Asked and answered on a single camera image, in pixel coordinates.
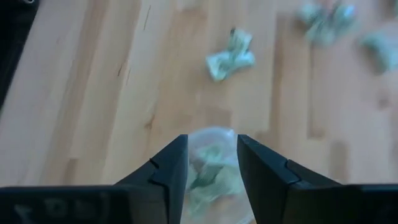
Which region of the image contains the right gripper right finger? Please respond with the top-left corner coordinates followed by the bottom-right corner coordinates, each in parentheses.
top-left (237, 134), bottom-right (341, 224)

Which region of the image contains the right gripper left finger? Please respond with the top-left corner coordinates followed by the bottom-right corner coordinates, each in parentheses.
top-left (114, 134), bottom-right (189, 224)

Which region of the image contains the clear plastic bin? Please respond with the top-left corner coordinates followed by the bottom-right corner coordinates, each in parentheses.
top-left (185, 126), bottom-right (254, 224)

